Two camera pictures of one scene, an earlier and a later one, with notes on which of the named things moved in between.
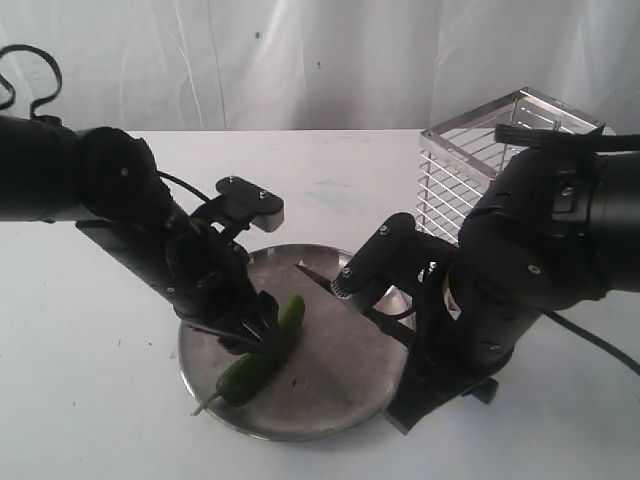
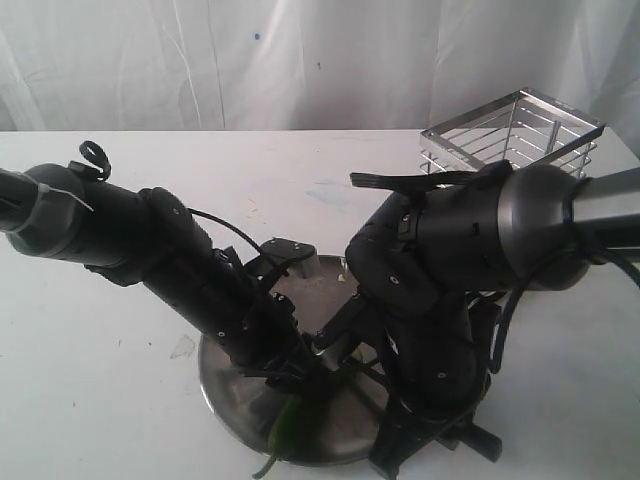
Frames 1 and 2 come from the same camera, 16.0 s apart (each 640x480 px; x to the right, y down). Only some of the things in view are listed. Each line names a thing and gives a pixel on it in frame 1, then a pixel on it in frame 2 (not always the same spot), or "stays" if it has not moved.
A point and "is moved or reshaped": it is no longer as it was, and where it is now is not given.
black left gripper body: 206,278 -> 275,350
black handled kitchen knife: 389,325 is moved or reshaped
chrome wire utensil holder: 459,159 stays
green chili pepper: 239,381 -> 280,434
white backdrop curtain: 330,65 stays
